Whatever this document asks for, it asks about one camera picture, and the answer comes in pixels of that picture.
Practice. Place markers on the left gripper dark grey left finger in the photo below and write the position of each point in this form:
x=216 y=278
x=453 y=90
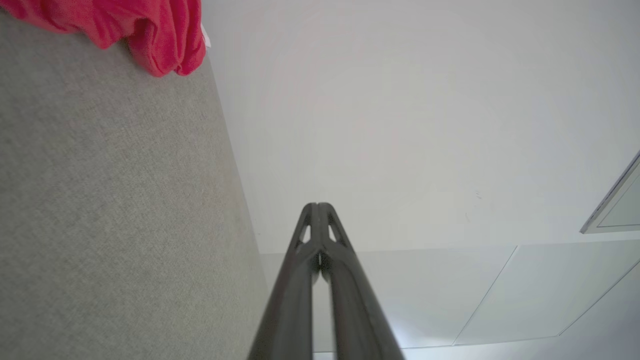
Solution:
x=290 y=310

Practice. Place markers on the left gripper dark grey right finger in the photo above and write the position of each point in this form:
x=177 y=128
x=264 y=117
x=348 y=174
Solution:
x=357 y=320

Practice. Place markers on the red Bulls basketball jersey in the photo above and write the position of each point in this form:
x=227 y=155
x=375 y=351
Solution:
x=100 y=20

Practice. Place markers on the grey fabric sofa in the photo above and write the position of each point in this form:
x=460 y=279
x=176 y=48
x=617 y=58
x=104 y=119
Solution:
x=100 y=200

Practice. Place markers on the grey framed glass panel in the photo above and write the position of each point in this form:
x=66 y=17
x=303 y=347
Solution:
x=625 y=210

